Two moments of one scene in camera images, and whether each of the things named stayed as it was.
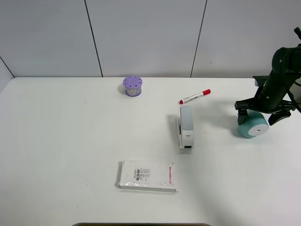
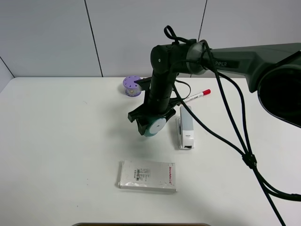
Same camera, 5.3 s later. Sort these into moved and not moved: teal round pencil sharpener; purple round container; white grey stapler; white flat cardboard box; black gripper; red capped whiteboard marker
Moved: teal round pencil sharpener; black gripper
Not moved: red capped whiteboard marker; purple round container; white grey stapler; white flat cardboard box
